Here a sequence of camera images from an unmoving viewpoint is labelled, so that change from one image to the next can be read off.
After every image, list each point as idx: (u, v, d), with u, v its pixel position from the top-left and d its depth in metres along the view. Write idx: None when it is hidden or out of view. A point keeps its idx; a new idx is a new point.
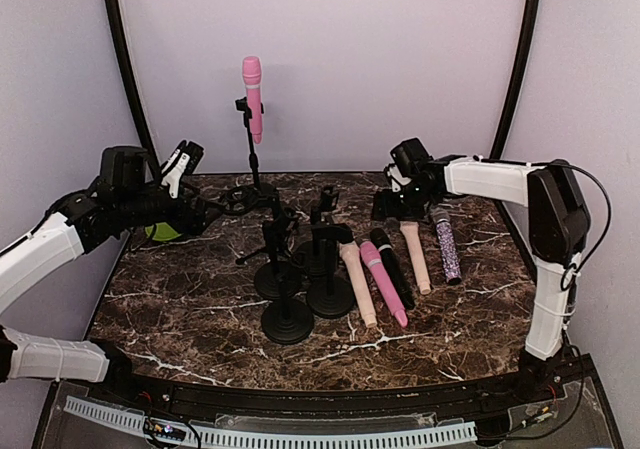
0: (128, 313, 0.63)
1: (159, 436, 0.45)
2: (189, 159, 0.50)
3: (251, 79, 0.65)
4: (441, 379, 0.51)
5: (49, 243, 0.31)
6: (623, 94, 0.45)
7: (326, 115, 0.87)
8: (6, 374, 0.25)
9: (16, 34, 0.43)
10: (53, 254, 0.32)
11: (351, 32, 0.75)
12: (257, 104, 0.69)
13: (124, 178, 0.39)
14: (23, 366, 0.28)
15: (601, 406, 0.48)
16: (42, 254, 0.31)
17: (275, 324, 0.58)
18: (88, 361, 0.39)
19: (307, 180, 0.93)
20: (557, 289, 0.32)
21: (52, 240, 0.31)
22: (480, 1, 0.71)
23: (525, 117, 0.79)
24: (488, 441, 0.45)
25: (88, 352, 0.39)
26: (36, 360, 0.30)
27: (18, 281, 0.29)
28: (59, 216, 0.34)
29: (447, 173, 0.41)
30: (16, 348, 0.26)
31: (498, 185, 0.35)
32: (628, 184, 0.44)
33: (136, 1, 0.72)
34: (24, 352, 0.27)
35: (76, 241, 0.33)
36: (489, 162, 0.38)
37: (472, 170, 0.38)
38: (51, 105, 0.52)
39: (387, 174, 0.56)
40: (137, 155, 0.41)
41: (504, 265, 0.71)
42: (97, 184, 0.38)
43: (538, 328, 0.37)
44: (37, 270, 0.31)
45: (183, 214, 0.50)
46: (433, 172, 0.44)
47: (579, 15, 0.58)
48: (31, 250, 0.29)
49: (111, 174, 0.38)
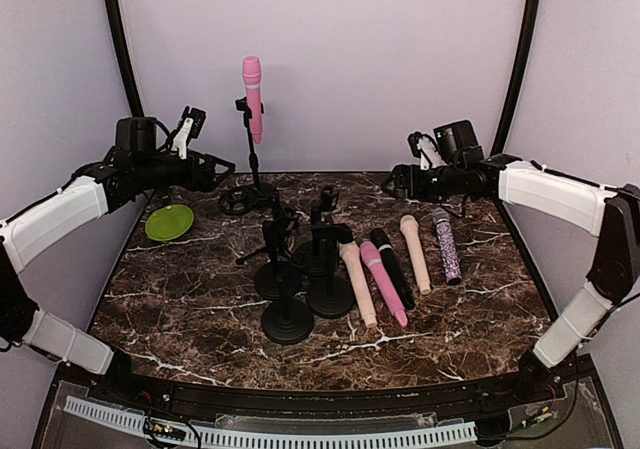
0: (128, 313, 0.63)
1: (159, 436, 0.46)
2: (193, 121, 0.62)
3: (251, 79, 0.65)
4: (441, 379, 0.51)
5: (79, 199, 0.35)
6: (623, 94, 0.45)
7: (325, 115, 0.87)
8: (26, 332, 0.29)
9: (16, 34, 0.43)
10: (83, 208, 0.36)
11: (350, 32, 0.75)
12: (257, 104, 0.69)
13: (138, 142, 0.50)
14: (42, 331, 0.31)
15: (600, 406, 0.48)
16: (72, 208, 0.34)
17: (274, 324, 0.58)
18: (96, 349, 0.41)
19: (307, 180, 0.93)
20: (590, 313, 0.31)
21: (83, 194, 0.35)
22: (479, 1, 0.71)
23: (525, 116, 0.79)
24: (488, 441, 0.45)
25: (95, 343, 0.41)
26: (54, 329, 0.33)
27: (51, 231, 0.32)
28: (85, 178, 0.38)
29: (502, 179, 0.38)
30: (37, 309, 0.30)
31: (561, 204, 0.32)
32: (628, 184, 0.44)
33: (136, 2, 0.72)
34: (44, 316, 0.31)
35: (102, 198, 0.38)
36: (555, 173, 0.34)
37: (532, 183, 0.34)
38: (51, 105, 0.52)
39: (415, 145, 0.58)
40: (148, 122, 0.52)
41: (504, 265, 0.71)
42: (116, 153, 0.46)
43: (560, 340, 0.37)
44: (68, 222, 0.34)
45: (194, 174, 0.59)
46: (486, 173, 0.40)
47: (578, 15, 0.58)
48: (66, 201, 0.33)
49: (128, 138, 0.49)
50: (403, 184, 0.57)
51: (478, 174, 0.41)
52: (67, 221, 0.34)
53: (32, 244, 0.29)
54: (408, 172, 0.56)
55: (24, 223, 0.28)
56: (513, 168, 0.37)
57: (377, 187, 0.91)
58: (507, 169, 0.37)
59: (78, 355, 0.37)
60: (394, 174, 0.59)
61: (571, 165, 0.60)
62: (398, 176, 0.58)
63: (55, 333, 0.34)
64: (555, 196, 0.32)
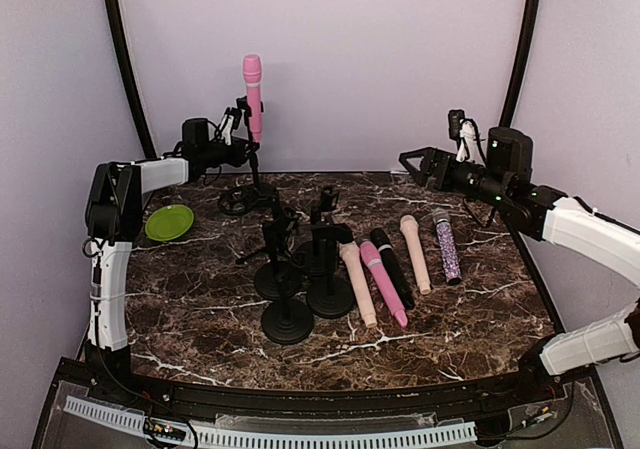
0: (128, 313, 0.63)
1: (159, 436, 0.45)
2: (232, 118, 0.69)
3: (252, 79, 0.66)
4: (441, 380, 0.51)
5: (175, 164, 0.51)
6: (623, 94, 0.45)
7: (326, 115, 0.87)
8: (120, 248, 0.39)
9: (15, 35, 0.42)
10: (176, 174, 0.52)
11: (351, 32, 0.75)
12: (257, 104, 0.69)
13: (198, 139, 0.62)
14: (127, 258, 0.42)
15: (601, 406, 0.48)
16: (172, 168, 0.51)
17: (275, 324, 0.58)
18: (114, 326, 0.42)
19: (307, 180, 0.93)
20: (608, 339, 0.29)
21: (179, 163, 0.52)
22: (480, 1, 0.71)
23: (524, 117, 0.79)
24: (489, 441, 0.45)
25: (122, 309, 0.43)
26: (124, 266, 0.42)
27: (161, 179, 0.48)
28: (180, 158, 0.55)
29: (548, 219, 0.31)
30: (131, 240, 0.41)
31: (615, 254, 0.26)
32: (628, 184, 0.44)
33: (136, 2, 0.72)
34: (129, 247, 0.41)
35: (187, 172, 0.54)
36: (606, 218, 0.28)
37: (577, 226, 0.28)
38: (49, 106, 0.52)
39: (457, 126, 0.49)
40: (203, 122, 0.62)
41: (504, 265, 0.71)
42: (183, 146, 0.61)
43: (570, 353, 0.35)
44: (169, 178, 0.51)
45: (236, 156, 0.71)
46: (531, 209, 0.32)
47: (578, 16, 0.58)
48: (171, 163, 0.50)
49: (191, 138, 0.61)
50: (431, 169, 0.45)
51: (523, 208, 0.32)
52: (168, 177, 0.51)
53: (151, 180, 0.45)
54: (445, 158, 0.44)
55: (147, 165, 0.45)
56: (561, 207, 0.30)
57: (377, 187, 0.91)
58: (554, 208, 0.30)
59: (109, 313, 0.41)
60: (427, 154, 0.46)
61: (572, 165, 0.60)
62: (428, 161, 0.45)
63: (123, 271, 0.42)
64: (604, 244, 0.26)
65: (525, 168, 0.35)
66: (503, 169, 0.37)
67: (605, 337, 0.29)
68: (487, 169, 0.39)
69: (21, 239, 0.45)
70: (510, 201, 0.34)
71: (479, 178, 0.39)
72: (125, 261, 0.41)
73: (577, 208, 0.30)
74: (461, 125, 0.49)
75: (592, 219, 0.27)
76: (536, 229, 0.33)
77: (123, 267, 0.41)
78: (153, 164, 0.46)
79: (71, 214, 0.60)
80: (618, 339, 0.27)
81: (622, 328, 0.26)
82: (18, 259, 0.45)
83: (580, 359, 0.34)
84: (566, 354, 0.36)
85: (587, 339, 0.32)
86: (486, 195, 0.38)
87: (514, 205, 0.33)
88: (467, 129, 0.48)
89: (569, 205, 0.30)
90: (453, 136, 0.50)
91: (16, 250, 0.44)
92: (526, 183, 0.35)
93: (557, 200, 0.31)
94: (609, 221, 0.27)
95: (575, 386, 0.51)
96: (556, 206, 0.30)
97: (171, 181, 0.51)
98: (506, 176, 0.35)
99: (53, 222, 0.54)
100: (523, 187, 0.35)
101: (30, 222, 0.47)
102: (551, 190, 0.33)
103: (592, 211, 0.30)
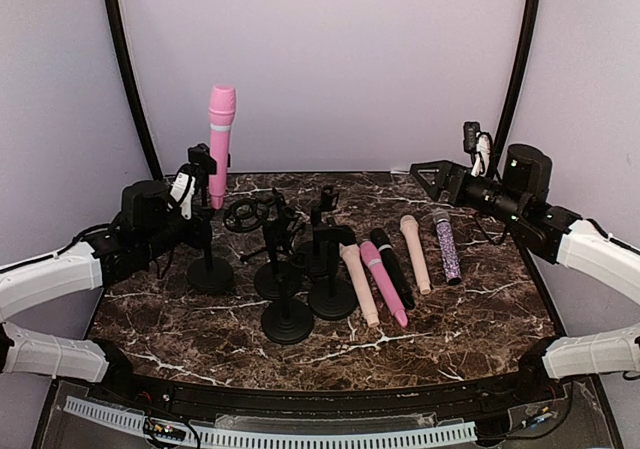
0: (128, 313, 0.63)
1: (159, 436, 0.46)
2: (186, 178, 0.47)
3: (220, 119, 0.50)
4: (441, 379, 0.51)
5: (69, 269, 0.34)
6: (624, 94, 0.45)
7: (326, 113, 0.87)
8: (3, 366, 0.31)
9: (16, 35, 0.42)
10: (76, 277, 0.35)
11: (353, 29, 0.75)
12: (224, 149, 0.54)
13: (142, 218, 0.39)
14: (27, 356, 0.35)
15: (600, 406, 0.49)
16: (62, 276, 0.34)
17: (275, 324, 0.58)
18: (86, 366, 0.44)
19: (307, 180, 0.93)
20: (615, 353, 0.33)
21: (75, 266, 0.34)
22: (481, 0, 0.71)
23: (525, 116, 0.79)
24: (488, 441, 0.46)
25: (87, 352, 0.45)
26: (37, 356, 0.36)
27: (36, 294, 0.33)
28: (88, 247, 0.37)
29: (563, 242, 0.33)
30: (13, 345, 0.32)
31: (624, 280, 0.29)
32: (628, 184, 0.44)
33: (135, 1, 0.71)
34: (21, 349, 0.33)
35: (96, 273, 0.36)
36: (621, 245, 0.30)
37: (593, 253, 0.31)
38: (49, 106, 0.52)
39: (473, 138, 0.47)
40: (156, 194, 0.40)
41: (504, 265, 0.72)
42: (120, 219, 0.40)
43: (576, 364, 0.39)
44: (57, 287, 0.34)
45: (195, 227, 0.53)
46: (546, 232, 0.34)
47: (578, 16, 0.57)
48: (54, 270, 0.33)
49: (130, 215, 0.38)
50: (445, 183, 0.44)
51: (538, 230, 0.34)
52: (56, 288, 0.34)
53: (6, 306, 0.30)
54: (460, 174, 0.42)
55: (9, 280, 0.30)
56: (577, 231, 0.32)
57: (377, 187, 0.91)
58: (570, 232, 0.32)
59: (69, 366, 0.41)
60: (440, 167, 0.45)
61: (572, 165, 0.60)
62: (444, 173, 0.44)
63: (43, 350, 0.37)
64: (615, 268, 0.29)
65: (542, 188, 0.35)
66: (522, 187, 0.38)
67: (611, 348, 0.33)
68: (503, 185, 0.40)
69: (18, 241, 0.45)
70: (526, 222, 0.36)
71: (495, 194, 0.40)
72: (36, 349, 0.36)
73: (592, 232, 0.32)
74: (476, 138, 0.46)
75: (606, 244, 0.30)
76: (550, 253, 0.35)
77: (40, 350, 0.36)
78: (24, 276, 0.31)
79: (69, 216, 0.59)
80: (623, 356, 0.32)
81: (630, 347, 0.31)
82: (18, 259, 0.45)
83: (582, 367, 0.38)
84: (570, 361, 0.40)
85: (592, 349, 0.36)
86: (501, 214, 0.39)
87: (529, 227, 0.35)
88: (483, 145, 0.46)
89: (585, 229, 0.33)
90: (467, 149, 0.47)
91: (17, 249, 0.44)
92: (535, 201, 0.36)
93: (573, 223, 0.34)
94: (620, 246, 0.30)
95: (575, 386, 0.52)
96: (572, 231, 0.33)
97: (61, 290, 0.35)
98: (523, 198, 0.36)
99: (53, 224, 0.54)
100: (539, 209, 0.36)
101: (27, 224, 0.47)
102: (566, 212, 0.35)
103: (606, 236, 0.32)
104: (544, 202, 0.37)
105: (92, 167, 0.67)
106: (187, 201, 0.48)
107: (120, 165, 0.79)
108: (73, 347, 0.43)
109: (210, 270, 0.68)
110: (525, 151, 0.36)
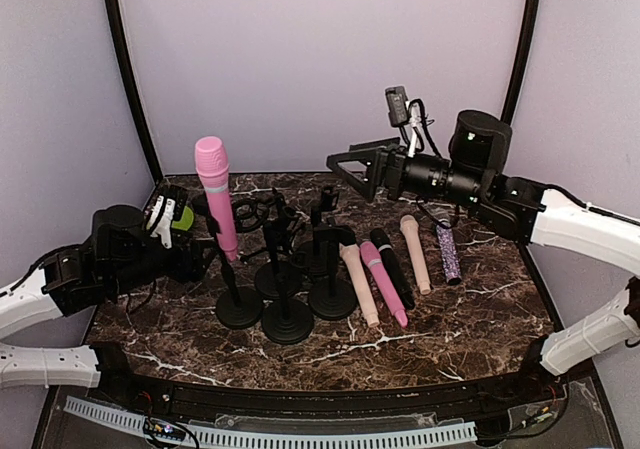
0: (128, 313, 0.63)
1: (159, 436, 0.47)
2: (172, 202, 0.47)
3: (213, 181, 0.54)
4: (441, 379, 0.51)
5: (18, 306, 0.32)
6: (623, 94, 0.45)
7: (326, 115, 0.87)
8: None
9: (14, 40, 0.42)
10: (31, 309, 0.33)
11: (353, 33, 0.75)
12: (223, 206, 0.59)
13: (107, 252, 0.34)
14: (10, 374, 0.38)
15: (600, 406, 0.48)
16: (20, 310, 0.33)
17: (274, 324, 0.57)
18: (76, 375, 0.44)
19: (307, 180, 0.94)
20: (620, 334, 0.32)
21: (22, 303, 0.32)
22: (484, 0, 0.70)
23: (525, 116, 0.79)
24: (488, 441, 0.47)
25: (78, 367, 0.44)
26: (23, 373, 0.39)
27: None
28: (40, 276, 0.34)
29: (538, 221, 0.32)
30: None
31: (609, 249, 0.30)
32: (627, 183, 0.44)
33: (134, 1, 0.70)
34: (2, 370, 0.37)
35: (51, 305, 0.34)
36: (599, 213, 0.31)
37: (574, 226, 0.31)
38: (47, 110, 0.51)
39: (401, 103, 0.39)
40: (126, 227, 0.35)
41: (504, 265, 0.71)
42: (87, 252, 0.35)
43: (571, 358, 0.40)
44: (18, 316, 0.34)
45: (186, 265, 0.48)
46: (517, 212, 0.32)
47: (579, 17, 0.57)
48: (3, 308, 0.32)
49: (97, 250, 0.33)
50: (386, 174, 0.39)
51: (509, 212, 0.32)
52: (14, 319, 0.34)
53: None
54: (400, 162, 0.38)
55: None
56: (551, 208, 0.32)
57: None
58: (545, 209, 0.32)
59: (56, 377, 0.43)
60: (375, 161, 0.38)
61: (573, 166, 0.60)
62: (380, 166, 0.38)
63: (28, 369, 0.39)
64: (598, 239, 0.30)
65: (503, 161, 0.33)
66: (475, 164, 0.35)
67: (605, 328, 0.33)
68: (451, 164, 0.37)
69: (17, 240, 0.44)
70: (492, 205, 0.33)
71: (443, 175, 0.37)
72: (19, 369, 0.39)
73: (566, 204, 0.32)
74: (405, 108, 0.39)
75: (582, 216, 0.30)
76: (524, 233, 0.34)
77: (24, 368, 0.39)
78: None
79: (69, 218, 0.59)
80: (621, 329, 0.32)
81: (623, 319, 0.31)
82: (19, 260, 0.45)
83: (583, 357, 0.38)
84: None
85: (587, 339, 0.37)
86: (459, 194, 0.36)
87: (497, 211, 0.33)
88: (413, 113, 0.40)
89: (556, 202, 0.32)
90: (397, 123, 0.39)
91: (16, 251, 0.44)
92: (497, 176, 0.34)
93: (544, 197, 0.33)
94: (597, 215, 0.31)
95: (574, 386, 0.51)
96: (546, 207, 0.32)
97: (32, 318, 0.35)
98: (486, 177, 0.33)
99: (51, 226, 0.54)
100: (499, 183, 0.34)
101: (25, 224, 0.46)
102: (531, 186, 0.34)
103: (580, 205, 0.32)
104: (502, 176, 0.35)
105: (91, 167, 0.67)
106: (164, 226, 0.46)
107: (120, 166, 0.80)
108: (60, 365, 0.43)
109: (238, 305, 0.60)
110: (480, 121, 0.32)
